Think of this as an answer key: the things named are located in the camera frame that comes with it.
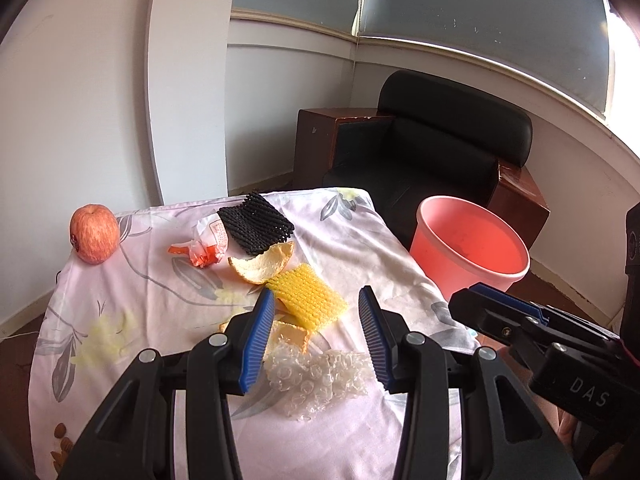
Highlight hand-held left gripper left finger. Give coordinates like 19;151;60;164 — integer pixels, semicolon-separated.
57;287;277;480

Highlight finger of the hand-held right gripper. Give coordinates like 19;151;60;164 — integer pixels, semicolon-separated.
472;282;624;347
447;288;557;377

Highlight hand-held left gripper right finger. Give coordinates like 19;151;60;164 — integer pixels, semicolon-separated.
358;285;576;480

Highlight pink plastic bucket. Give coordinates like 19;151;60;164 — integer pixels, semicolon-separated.
409;196;531;301

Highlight clear bubble wrap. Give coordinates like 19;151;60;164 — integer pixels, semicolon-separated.
262;340;382;422

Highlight yellow foam fruit net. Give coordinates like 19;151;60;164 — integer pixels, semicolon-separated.
265;264;348;332

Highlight curved orange peel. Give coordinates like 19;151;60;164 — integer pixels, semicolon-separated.
227;241;296;286

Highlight orange white snack wrapper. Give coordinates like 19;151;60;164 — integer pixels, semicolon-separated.
167;212;231;270

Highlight black foam fruit net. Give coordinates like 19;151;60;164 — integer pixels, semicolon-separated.
217;192;295;256

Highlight person's right hand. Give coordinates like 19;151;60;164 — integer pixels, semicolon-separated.
542;400;581;448

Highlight pink floral cloth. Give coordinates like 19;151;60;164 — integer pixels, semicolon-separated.
27;187;481;480

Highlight black leather wooden armchair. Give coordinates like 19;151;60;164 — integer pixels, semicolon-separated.
296;70;551;261

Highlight red apple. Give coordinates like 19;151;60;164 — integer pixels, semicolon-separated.
69;203;121;265

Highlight brown almond-shaped pieces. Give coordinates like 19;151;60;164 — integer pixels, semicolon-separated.
50;422;75;463

